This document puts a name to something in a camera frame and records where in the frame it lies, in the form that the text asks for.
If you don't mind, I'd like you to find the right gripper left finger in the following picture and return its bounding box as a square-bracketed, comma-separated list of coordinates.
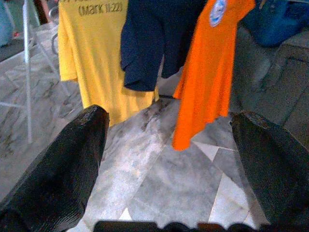
[0, 104, 110, 232]

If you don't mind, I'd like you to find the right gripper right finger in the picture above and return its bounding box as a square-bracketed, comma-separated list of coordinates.
[230, 111, 309, 232]

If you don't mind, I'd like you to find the orange shirt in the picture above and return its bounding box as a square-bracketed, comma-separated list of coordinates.
[171, 0, 256, 152]

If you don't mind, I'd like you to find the white folding chair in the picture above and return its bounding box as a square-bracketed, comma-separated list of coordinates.
[0, 0, 73, 144]

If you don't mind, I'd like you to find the dark green sofa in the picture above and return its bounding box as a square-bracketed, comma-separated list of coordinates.
[231, 26, 309, 150]

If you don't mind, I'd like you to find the yellow printed T-shirt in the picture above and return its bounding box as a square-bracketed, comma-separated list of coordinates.
[57, 0, 160, 128]

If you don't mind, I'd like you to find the blue hard suitcase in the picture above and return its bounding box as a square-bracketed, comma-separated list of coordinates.
[241, 0, 309, 48]

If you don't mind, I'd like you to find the navy blue shirt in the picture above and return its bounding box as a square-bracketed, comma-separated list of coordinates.
[120, 0, 208, 92]

